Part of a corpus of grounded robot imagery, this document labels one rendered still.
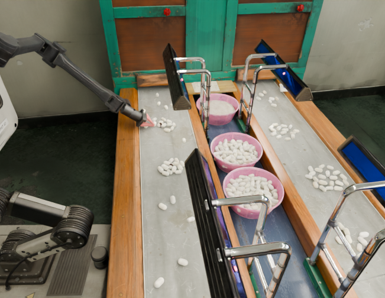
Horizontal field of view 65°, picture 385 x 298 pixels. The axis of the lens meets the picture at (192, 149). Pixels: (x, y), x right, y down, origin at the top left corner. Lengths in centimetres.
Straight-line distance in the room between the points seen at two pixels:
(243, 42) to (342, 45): 168
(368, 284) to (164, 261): 70
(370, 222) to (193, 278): 76
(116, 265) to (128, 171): 47
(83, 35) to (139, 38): 94
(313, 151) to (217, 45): 92
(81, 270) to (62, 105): 199
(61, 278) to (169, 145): 78
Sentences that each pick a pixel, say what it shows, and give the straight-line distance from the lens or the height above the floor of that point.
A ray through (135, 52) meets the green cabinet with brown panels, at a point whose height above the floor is 99.
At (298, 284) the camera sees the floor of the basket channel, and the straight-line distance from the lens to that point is 125.
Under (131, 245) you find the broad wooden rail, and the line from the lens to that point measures 118.
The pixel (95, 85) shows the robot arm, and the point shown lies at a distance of 163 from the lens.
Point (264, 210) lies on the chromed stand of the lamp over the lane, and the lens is 89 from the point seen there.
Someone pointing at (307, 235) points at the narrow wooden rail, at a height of 76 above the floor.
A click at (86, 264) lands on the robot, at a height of 47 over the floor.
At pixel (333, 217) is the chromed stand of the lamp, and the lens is 104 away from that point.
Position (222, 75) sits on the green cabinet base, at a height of 81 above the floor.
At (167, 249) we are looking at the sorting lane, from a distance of 118.
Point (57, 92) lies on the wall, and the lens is 312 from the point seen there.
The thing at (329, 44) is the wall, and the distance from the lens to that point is 351.
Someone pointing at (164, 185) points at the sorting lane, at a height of 74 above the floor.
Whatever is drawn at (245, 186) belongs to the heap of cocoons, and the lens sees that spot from 140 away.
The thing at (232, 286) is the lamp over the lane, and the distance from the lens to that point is 70.
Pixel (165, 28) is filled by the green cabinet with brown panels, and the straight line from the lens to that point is 200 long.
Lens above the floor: 173
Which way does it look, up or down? 39 degrees down
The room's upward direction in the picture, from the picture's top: 1 degrees clockwise
